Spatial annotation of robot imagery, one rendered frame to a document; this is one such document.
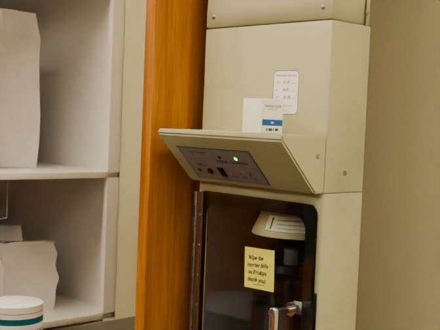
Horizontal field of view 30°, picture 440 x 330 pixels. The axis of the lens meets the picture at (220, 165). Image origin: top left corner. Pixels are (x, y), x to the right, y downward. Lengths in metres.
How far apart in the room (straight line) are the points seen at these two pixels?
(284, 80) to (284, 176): 0.19
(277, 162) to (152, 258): 0.39
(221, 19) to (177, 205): 0.39
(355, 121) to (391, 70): 0.41
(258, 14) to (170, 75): 0.23
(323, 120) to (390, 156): 0.46
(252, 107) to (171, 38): 0.30
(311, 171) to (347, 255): 0.19
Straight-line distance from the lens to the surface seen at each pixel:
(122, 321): 2.43
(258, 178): 1.48
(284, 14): 1.51
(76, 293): 2.79
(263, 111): 1.42
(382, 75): 1.90
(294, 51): 1.49
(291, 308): 1.48
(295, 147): 1.37
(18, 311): 1.94
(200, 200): 1.64
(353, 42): 1.48
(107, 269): 2.59
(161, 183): 1.65
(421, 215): 1.83
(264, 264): 1.52
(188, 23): 1.70
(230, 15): 1.61
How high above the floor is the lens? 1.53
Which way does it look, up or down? 3 degrees down
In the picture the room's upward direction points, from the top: 2 degrees clockwise
